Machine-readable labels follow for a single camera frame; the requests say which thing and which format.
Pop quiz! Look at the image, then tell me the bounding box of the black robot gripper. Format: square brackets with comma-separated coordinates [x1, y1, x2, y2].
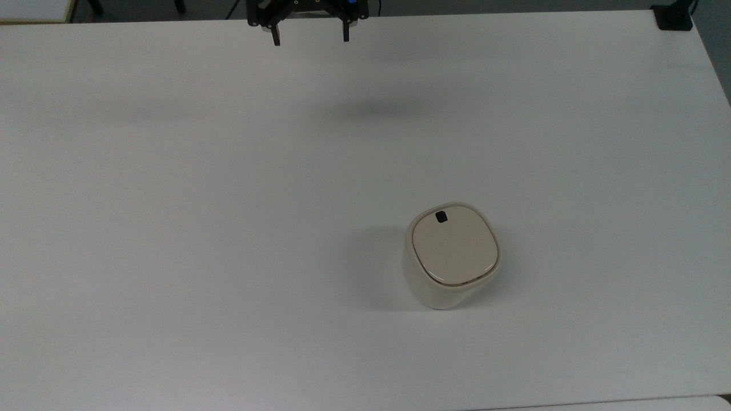
[247, 0, 369, 47]

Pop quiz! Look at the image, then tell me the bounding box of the cream trash bin lid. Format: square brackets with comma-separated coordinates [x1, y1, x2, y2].
[412, 205, 499, 284]

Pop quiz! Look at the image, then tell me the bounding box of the cream trash bin body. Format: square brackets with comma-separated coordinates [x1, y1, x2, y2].
[403, 202, 504, 311]

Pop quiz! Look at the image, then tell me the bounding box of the white side table with wood edge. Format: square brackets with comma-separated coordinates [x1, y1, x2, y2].
[0, 0, 78, 25]

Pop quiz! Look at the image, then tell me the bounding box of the white adjacent table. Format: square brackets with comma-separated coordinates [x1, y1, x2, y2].
[468, 394, 731, 411]

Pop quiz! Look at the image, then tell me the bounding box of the black table clamp mount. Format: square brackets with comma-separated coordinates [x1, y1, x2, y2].
[651, 0, 698, 31]

